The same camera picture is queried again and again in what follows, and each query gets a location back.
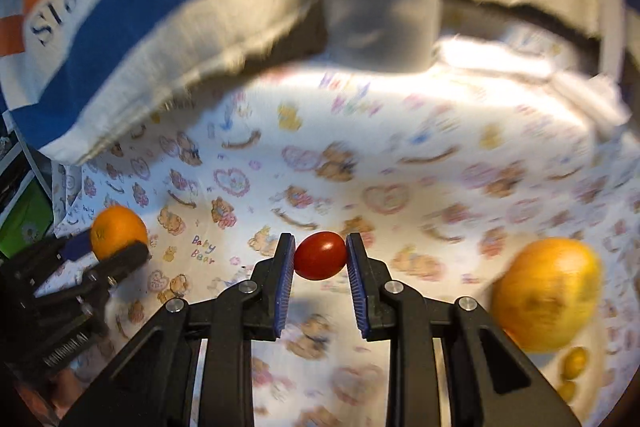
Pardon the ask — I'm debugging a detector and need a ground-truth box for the baby bear print cloth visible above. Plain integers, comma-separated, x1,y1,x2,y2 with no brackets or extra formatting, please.
58,38,639,426

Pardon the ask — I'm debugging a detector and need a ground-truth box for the small orange back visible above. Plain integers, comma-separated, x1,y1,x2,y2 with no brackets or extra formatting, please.
90,205,149,261

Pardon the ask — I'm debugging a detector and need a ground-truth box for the greenish yellow small fruit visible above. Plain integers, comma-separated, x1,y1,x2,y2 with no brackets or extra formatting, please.
561,346,590,381

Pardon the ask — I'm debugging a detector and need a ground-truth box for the red cherry tomato back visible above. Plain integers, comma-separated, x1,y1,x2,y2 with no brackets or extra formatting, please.
294,232,347,281

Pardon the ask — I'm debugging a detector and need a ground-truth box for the large yellow apple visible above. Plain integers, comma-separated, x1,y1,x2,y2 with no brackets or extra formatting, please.
490,237,603,353

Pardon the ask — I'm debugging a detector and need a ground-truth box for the yellow tomato in plate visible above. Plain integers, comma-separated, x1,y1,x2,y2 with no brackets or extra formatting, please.
556,381,577,403

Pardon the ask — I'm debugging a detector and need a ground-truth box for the striped Paris fabric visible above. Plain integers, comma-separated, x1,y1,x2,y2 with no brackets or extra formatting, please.
0,0,601,166

